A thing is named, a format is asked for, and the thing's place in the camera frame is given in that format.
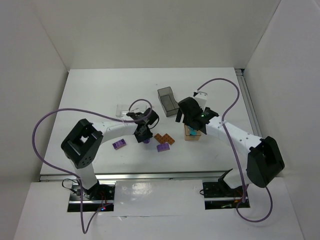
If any purple rounded printed lego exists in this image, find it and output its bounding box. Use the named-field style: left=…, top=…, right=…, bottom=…
left=143, top=138, right=151, bottom=144

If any small teal lego brick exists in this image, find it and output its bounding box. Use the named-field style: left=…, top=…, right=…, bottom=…
left=188, top=127, right=198, bottom=136

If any light purple curved lego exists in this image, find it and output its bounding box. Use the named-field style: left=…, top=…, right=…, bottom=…
left=156, top=142, right=170, bottom=153

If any purple lego brick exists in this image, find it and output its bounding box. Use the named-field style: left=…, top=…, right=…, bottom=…
left=112, top=138, right=127, bottom=150

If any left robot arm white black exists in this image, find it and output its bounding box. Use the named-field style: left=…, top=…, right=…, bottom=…
left=61, top=108, right=159, bottom=199

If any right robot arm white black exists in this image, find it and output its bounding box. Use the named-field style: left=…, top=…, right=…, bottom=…
left=175, top=97, right=285, bottom=189

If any dark grey plastic container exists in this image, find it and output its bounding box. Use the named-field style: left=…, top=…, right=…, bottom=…
left=157, top=86, right=179, bottom=117

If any amber plastic container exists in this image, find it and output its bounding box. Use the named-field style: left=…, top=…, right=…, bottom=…
left=184, top=125, right=202, bottom=141

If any orange flat lego plate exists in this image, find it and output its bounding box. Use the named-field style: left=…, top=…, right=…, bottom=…
left=154, top=133, right=175, bottom=145

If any clear plastic container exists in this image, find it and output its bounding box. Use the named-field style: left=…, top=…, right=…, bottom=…
left=115, top=103, right=148, bottom=118

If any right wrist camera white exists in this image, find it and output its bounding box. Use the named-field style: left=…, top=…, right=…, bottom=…
left=193, top=91, right=208, bottom=110

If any aluminium rail front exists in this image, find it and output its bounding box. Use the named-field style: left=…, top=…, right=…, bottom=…
left=39, top=170, right=233, bottom=182

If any aluminium rail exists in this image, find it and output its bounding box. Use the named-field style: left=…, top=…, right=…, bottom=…
left=234, top=68, right=263, bottom=137
left=39, top=170, right=233, bottom=182

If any aluminium rail right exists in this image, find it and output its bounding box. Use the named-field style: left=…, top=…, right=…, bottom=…
left=234, top=68, right=263, bottom=137

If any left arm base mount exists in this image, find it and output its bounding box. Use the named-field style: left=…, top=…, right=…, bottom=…
left=61, top=178, right=116, bottom=213

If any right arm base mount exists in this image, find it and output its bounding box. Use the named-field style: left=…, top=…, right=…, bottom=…
left=199, top=182, right=250, bottom=210

